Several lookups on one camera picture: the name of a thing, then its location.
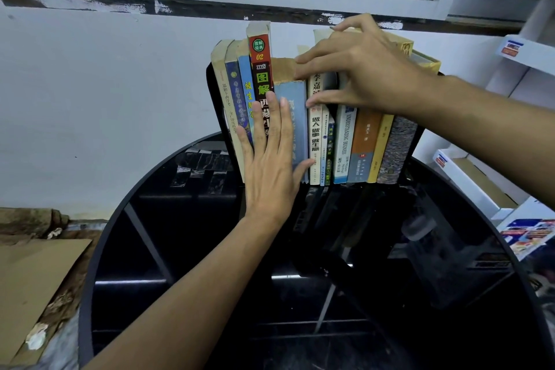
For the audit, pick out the person's left hand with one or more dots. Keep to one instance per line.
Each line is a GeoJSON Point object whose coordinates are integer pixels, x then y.
{"type": "Point", "coordinates": [271, 183]}

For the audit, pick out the person's right hand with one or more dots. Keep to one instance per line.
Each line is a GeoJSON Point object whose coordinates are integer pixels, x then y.
{"type": "Point", "coordinates": [377, 70]}

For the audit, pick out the cream book with barcode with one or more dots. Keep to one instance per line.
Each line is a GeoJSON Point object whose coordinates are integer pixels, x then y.
{"type": "Point", "coordinates": [315, 144]}

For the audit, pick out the lavender Hanyu Pinyin dictionary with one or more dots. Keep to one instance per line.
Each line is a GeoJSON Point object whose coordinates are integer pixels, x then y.
{"type": "Point", "coordinates": [301, 131]}

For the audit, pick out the light blue thin booklet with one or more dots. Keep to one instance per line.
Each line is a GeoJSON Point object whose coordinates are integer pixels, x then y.
{"type": "Point", "coordinates": [323, 153]}

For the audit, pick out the green landscape cover book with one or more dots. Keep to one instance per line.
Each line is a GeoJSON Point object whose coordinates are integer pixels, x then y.
{"type": "Point", "coordinates": [330, 153]}

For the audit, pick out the large grey-teal book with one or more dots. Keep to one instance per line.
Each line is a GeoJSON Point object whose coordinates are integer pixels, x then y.
{"type": "Point", "coordinates": [364, 144]}

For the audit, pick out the yellow book with black characters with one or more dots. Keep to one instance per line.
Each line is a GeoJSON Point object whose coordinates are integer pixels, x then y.
{"type": "Point", "coordinates": [380, 148]}

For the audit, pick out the Van Gogh cover handbook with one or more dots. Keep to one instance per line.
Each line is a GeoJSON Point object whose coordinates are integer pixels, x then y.
{"type": "Point", "coordinates": [396, 148]}

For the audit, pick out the Understanding Business textbook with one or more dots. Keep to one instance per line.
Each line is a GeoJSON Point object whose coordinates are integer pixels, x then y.
{"type": "Point", "coordinates": [344, 148]}

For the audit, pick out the yellow book with blue spine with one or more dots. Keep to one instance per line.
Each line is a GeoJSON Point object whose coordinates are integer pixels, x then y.
{"type": "Point", "coordinates": [237, 92]}

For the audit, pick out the row of books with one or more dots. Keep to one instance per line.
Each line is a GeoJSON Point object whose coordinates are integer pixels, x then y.
{"type": "Point", "coordinates": [214, 101]}

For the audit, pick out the grey cover book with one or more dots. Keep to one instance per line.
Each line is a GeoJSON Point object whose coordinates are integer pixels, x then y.
{"type": "Point", "coordinates": [225, 92]}

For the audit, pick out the orange illustrated cover book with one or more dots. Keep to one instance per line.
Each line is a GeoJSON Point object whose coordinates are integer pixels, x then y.
{"type": "Point", "coordinates": [260, 70]}

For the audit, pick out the person's right forearm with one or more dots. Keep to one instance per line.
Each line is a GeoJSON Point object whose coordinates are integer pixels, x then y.
{"type": "Point", "coordinates": [498, 131]}

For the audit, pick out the person's left forearm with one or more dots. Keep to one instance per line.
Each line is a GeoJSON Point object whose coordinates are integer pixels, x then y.
{"type": "Point", "coordinates": [195, 304]}

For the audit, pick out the round black table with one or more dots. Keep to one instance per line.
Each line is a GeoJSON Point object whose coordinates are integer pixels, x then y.
{"type": "Point", "coordinates": [390, 274]}

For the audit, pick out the white cardboard display stand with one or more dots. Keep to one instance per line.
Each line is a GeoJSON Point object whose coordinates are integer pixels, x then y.
{"type": "Point", "coordinates": [477, 183]}

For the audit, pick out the brown crumpled rag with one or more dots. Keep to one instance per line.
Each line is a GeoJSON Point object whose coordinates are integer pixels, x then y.
{"type": "Point", "coordinates": [30, 222]}

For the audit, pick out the brown cardboard sheet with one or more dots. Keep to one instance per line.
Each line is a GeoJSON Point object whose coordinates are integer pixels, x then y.
{"type": "Point", "coordinates": [34, 283]}

